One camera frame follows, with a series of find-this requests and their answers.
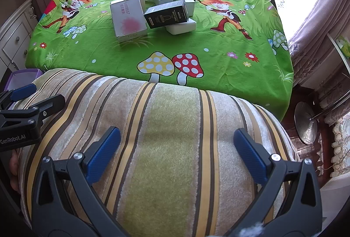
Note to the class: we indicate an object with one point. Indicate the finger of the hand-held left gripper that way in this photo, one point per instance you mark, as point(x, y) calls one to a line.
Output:
point(52, 104)
point(24, 90)

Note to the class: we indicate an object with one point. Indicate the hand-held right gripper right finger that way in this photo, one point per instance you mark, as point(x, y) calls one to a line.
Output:
point(250, 156)

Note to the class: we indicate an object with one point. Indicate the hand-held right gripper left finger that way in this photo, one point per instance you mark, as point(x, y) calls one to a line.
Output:
point(105, 156)

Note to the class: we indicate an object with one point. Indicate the purple cardboard storage box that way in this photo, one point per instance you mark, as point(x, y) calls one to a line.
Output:
point(24, 75)

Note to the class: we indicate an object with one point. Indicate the white box with pink blotch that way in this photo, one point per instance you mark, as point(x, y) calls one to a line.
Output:
point(128, 21)

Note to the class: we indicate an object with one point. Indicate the black box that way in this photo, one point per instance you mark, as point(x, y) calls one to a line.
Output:
point(166, 14)

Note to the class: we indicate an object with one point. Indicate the person's left hand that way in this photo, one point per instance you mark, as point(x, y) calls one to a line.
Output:
point(13, 168)

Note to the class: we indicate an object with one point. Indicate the cream ornate dressing table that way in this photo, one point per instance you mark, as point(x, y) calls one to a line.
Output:
point(16, 34)

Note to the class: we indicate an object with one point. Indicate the glass side table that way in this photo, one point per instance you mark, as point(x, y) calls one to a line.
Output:
point(306, 122)

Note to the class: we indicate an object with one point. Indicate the striped plush blanket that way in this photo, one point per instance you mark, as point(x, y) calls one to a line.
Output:
point(175, 144)

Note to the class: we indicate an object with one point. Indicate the white lace cloth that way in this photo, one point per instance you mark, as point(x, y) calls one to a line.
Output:
point(341, 144)

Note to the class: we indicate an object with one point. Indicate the green cartoon printed cloth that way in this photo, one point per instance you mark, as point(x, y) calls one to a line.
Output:
point(218, 67)

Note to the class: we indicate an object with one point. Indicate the green tissue pack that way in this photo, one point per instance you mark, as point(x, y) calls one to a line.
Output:
point(344, 47)

